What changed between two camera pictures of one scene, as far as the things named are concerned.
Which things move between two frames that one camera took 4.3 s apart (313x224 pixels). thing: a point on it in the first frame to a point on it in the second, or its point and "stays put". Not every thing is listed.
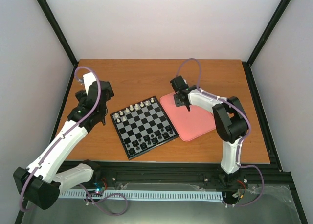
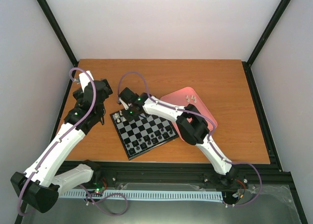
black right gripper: (177, 103) to (128, 118)
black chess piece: (143, 145) stays put
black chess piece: (132, 151) stays put
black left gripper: (111, 93) stays put
